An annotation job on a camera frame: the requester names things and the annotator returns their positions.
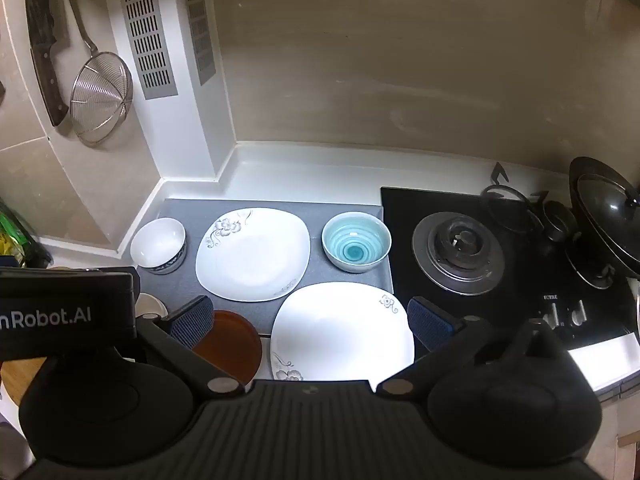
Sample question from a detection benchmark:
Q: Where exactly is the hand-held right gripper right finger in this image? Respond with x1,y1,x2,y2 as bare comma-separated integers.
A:
375,296,506,401

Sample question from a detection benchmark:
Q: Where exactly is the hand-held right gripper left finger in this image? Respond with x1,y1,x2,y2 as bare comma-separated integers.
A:
135,295,248,401

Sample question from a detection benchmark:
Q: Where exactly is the brown round plate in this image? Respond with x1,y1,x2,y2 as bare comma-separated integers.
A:
192,310,263,386

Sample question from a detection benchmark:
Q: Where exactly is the small cream bowl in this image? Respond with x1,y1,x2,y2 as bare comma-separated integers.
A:
135,292,168,321

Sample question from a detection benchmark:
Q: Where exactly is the white bowl with blue rim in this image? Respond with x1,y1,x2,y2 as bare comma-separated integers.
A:
130,217,188,276

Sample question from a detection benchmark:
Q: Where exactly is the white square floral plate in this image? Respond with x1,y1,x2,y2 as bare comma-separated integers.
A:
270,282,417,383
195,207,312,303

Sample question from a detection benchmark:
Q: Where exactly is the metal stove burner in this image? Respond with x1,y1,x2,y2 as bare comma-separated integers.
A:
411,211,507,296

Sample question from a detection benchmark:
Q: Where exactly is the wooden cutting board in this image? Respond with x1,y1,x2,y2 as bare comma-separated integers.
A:
0,357,48,406

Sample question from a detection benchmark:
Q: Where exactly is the green yellow packet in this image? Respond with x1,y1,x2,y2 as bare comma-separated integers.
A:
0,201,40,262

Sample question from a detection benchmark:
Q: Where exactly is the teal ceramic bowl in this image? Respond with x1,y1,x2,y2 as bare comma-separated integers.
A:
321,212,392,274

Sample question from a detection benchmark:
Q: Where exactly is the grey counter mat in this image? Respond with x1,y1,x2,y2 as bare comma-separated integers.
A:
132,199,396,336

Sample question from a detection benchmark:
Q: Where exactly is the black glass gas stove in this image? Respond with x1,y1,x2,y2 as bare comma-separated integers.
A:
381,186,636,348

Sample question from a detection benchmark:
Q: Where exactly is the black wok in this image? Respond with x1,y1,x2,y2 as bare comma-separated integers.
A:
569,156,640,281

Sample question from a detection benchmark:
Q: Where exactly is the glass wok lid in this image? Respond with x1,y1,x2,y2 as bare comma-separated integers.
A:
577,174,640,261

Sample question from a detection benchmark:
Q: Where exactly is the dark cleaver knife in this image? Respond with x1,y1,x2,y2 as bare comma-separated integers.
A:
24,0,71,128

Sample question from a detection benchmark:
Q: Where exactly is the wide grey vent grille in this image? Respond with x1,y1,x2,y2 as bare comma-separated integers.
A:
115,0,179,101

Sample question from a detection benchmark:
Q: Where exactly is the black pan support ring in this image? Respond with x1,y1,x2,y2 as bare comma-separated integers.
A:
480,185,543,234

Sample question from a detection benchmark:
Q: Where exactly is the metal wire skimmer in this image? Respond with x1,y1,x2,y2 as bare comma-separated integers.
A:
56,0,134,149

